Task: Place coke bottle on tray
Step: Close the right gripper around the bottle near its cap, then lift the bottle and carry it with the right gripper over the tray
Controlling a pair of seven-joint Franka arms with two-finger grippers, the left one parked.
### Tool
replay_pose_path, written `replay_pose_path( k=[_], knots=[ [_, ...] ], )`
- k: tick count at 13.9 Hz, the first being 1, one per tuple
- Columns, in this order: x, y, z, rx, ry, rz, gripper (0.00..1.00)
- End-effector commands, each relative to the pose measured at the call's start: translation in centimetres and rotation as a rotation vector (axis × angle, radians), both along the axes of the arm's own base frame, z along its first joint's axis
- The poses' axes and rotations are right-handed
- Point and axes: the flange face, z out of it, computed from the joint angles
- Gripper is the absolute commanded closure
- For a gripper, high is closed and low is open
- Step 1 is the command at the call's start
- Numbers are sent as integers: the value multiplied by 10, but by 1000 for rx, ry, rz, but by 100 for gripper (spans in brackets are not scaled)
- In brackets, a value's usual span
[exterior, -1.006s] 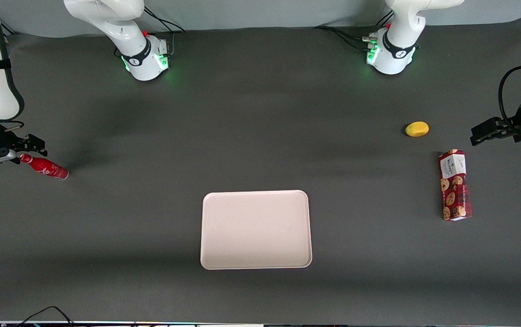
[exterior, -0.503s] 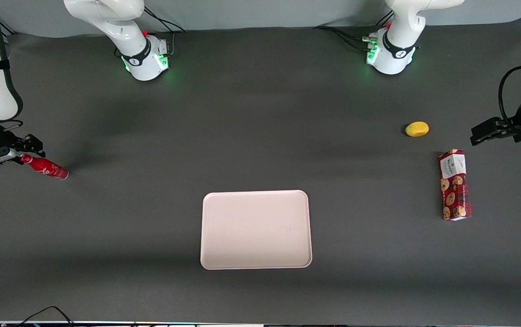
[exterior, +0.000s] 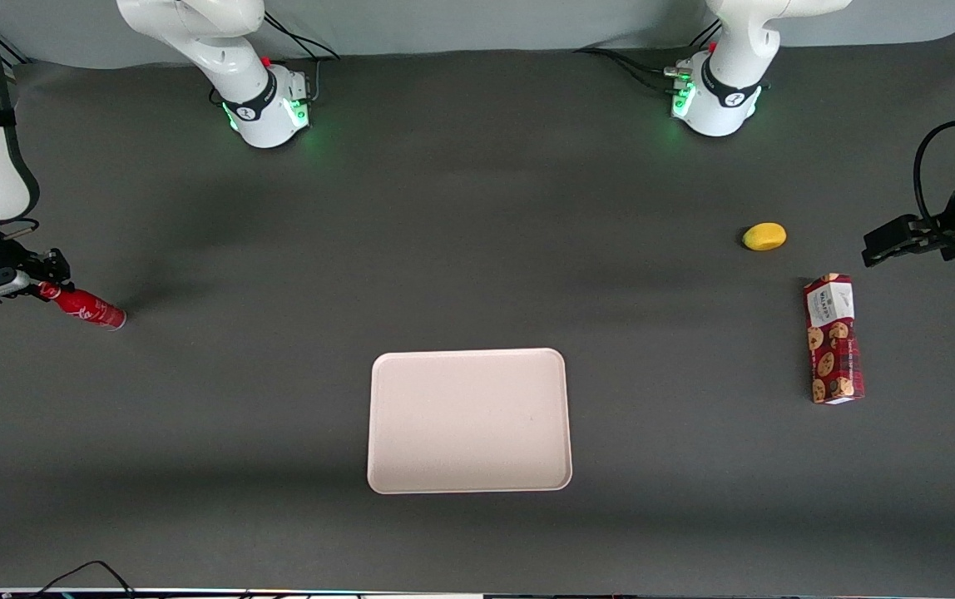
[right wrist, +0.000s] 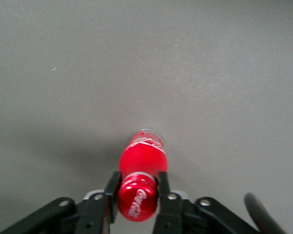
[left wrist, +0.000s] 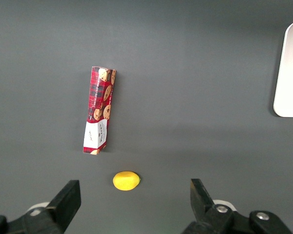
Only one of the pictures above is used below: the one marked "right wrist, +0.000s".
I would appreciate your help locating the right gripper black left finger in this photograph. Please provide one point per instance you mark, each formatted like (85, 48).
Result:
(92, 214)

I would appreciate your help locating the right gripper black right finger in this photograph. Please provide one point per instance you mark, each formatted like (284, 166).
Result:
(175, 214)

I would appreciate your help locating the red coke bottle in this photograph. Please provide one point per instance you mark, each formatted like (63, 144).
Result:
(142, 170)

